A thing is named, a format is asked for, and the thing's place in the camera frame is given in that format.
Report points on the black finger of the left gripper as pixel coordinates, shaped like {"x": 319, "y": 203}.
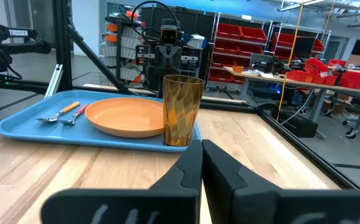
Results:
{"x": 175, "y": 57}
{"x": 161, "y": 57}

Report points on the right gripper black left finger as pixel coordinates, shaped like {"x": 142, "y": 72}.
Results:
{"x": 173, "y": 199}

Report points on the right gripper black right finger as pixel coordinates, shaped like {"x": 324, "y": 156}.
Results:
{"x": 248, "y": 202}

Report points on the amber faceted plastic cup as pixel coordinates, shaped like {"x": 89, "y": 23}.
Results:
{"x": 182, "y": 112}

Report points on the orange plate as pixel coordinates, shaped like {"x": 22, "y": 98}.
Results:
{"x": 123, "y": 118}

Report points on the black Trossen background robot arm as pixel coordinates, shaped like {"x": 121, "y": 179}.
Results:
{"x": 18, "y": 32}

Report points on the blue plastic tray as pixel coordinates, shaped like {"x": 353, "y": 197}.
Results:
{"x": 43, "y": 133}

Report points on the rack of white orange bins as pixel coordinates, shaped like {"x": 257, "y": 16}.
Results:
{"x": 125, "y": 46}

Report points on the small orange box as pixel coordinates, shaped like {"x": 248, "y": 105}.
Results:
{"x": 237, "y": 69}

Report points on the black box on floor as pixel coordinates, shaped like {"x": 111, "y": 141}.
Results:
{"x": 299, "y": 126}

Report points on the silver aluminium extrusion piece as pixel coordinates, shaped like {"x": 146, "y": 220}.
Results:
{"x": 54, "y": 82}

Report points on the wooden top workbench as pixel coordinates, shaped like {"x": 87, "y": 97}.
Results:
{"x": 273, "y": 78}

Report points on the red plastic bin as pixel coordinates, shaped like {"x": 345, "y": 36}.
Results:
{"x": 353, "y": 80}
{"x": 337, "y": 62}
{"x": 316, "y": 65}
{"x": 299, "y": 76}
{"x": 325, "y": 80}

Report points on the black monitor screen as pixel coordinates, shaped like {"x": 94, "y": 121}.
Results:
{"x": 304, "y": 44}

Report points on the ceiling light fixture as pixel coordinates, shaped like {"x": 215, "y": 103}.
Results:
{"x": 298, "y": 4}

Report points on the cardboard box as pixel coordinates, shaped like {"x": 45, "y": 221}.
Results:
{"x": 357, "y": 59}

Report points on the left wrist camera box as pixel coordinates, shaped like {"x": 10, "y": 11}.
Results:
{"x": 169, "y": 35}

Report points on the black aluminium rig frame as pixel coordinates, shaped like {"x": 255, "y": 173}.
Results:
{"x": 62, "y": 46}

